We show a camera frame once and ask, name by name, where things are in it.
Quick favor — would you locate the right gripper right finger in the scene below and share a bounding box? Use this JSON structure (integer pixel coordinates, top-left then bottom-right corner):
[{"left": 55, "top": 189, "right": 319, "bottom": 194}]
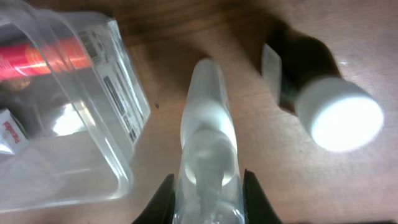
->
[{"left": 243, "top": 169, "right": 282, "bottom": 224}]

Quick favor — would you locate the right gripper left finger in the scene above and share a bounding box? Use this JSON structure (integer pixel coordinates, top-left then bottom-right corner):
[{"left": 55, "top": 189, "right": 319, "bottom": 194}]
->
[{"left": 132, "top": 174, "right": 175, "bottom": 224}]

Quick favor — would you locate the white bottle clear cap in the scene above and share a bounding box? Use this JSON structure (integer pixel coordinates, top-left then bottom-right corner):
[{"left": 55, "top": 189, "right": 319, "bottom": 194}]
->
[{"left": 174, "top": 58, "right": 245, "bottom": 223}]

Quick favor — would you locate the dark bottle white cap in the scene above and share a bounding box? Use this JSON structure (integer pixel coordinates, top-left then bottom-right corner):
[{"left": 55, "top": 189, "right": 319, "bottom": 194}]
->
[{"left": 261, "top": 30, "right": 384, "bottom": 152}]

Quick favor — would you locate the orange tablet tube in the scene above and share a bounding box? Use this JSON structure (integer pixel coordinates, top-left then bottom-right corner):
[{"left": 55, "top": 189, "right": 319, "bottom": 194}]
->
[{"left": 1, "top": 38, "right": 91, "bottom": 80}]

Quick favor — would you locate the clear plastic container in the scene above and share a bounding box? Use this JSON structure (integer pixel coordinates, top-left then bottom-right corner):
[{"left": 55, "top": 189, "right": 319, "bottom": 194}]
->
[{"left": 1, "top": 1, "right": 150, "bottom": 213}]

